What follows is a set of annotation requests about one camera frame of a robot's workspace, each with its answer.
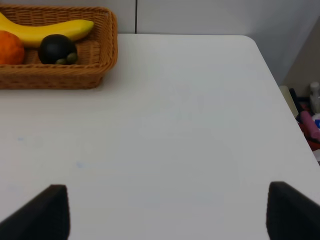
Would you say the yellow banana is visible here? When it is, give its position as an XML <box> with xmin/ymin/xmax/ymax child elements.
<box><xmin>0</xmin><ymin>14</ymin><xmax>94</xmax><ymax>48</ymax></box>

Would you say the light brown wicker basket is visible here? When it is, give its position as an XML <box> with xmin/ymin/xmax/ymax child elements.
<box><xmin>0</xmin><ymin>4</ymin><xmax>118</xmax><ymax>90</ymax></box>

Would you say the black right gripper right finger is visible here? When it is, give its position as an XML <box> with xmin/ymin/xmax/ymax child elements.
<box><xmin>266</xmin><ymin>181</ymin><xmax>320</xmax><ymax>240</ymax></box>

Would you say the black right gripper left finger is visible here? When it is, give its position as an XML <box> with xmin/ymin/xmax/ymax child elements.
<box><xmin>0</xmin><ymin>184</ymin><xmax>71</xmax><ymax>240</ymax></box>

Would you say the beige board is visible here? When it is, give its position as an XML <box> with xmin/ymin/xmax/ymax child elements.
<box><xmin>279</xmin><ymin>85</ymin><xmax>299</xmax><ymax>118</ymax></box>

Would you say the dark green mangosteen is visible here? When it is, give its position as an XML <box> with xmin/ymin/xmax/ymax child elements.
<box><xmin>37</xmin><ymin>34</ymin><xmax>78</xmax><ymax>65</ymax></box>

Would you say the orange tangerine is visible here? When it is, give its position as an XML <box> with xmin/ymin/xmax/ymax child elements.
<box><xmin>0</xmin><ymin>30</ymin><xmax>25</xmax><ymax>65</ymax></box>

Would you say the clear bottle white cap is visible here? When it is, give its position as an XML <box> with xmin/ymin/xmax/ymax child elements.
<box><xmin>309</xmin><ymin>82</ymin><xmax>320</xmax><ymax>114</ymax></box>

